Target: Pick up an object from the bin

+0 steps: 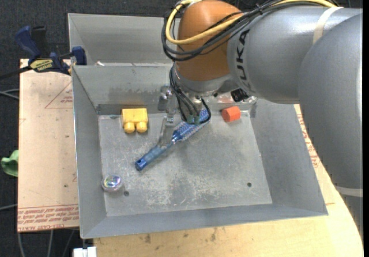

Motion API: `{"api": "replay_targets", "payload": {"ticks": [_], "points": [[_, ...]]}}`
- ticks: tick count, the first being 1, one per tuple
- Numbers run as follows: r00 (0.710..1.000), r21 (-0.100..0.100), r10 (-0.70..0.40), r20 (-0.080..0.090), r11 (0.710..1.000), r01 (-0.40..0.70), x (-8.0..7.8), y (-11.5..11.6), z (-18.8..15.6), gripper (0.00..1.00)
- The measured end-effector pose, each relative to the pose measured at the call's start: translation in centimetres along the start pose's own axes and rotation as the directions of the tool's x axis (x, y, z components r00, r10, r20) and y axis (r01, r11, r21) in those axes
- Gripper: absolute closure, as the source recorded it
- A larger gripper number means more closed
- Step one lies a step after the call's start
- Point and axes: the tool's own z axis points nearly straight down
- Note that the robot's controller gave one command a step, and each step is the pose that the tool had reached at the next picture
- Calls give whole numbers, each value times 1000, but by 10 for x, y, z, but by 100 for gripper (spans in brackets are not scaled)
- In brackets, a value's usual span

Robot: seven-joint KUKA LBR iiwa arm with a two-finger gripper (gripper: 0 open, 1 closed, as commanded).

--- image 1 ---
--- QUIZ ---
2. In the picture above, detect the grey metal bin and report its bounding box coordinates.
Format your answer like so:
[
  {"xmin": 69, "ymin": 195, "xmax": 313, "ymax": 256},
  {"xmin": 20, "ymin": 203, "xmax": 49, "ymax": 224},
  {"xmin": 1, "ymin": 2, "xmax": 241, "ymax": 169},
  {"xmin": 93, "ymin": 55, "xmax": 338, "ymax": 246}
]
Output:
[{"xmin": 67, "ymin": 13, "xmax": 329, "ymax": 240}]

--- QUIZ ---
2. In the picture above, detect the blue brush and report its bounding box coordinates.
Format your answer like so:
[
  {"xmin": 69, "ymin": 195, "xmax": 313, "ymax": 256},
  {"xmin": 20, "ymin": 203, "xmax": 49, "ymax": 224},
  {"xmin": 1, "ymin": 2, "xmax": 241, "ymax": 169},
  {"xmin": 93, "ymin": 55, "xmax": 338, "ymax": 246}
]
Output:
[{"xmin": 134, "ymin": 108, "xmax": 212, "ymax": 172}]

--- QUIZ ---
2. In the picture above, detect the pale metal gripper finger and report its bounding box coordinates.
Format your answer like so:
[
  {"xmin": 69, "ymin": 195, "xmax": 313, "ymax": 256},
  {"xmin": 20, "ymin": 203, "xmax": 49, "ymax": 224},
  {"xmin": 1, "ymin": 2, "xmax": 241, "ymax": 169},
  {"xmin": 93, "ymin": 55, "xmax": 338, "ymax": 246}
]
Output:
[
  {"xmin": 165, "ymin": 111, "xmax": 176, "ymax": 146},
  {"xmin": 157, "ymin": 122, "xmax": 168, "ymax": 148}
]

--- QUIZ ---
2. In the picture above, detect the yellow toy block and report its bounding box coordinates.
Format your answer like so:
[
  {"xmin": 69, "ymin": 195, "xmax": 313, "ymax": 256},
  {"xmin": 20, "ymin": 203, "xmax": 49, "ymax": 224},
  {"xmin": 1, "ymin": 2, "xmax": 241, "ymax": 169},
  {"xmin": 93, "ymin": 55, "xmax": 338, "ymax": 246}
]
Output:
[{"xmin": 121, "ymin": 107, "xmax": 149, "ymax": 135}]

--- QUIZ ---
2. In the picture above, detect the orange block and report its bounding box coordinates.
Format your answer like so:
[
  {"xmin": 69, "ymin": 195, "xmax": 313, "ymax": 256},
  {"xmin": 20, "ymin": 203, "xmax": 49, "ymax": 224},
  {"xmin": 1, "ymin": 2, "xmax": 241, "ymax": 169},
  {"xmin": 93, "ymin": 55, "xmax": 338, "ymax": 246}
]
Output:
[{"xmin": 221, "ymin": 105, "xmax": 242, "ymax": 123}]

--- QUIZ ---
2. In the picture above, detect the brown cardboard board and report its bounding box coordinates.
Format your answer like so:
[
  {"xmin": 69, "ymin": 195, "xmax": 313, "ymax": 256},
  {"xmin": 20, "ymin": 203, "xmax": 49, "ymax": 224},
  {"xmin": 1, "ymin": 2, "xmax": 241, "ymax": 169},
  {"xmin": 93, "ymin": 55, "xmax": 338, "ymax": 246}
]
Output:
[{"xmin": 17, "ymin": 58, "xmax": 81, "ymax": 233}]

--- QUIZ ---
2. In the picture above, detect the black cylinder on white bracket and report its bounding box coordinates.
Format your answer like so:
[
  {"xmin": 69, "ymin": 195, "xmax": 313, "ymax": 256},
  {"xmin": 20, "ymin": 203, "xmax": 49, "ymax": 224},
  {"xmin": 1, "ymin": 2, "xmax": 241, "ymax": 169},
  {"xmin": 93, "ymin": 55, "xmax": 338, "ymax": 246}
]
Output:
[{"xmin": 230, "ymin": 87, "xmax": 258, "ymax": 104}]

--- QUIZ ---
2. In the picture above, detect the clear glass ball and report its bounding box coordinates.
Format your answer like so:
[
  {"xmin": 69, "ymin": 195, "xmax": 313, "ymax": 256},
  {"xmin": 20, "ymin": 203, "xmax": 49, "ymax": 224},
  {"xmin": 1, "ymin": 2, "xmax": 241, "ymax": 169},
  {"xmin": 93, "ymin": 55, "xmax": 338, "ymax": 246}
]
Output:
[{"xmin": 101, "ymin": 174, "xmax": 123, "ymax": 193}]

